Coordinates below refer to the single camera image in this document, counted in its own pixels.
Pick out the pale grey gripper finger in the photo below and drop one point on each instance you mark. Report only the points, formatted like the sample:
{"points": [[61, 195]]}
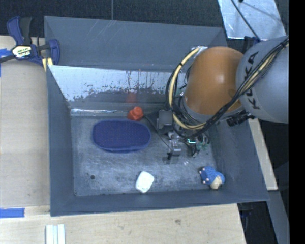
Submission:
{"points": [[170, 149], [177, 150]]}

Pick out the black cylinder on white bracket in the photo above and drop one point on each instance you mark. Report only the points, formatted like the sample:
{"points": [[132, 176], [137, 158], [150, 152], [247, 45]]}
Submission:
{"points": [[237, 119]]}

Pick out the white block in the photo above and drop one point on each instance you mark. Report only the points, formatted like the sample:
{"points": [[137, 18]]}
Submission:
{"points": [[144, 182]]}

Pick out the grey metal bin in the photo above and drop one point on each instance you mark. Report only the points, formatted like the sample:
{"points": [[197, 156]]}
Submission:
{"points": [[111, 42]]}

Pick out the blue oval slipper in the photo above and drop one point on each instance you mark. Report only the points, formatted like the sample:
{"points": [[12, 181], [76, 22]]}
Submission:
{"points": [[120, 136]]}

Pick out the small red toy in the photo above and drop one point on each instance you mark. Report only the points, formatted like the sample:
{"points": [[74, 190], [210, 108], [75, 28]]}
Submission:
{"points": [[135, 114]]}

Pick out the blue and beige toy animal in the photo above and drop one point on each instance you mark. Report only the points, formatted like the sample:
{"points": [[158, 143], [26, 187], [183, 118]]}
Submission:
{"points": [[210, 175]]}

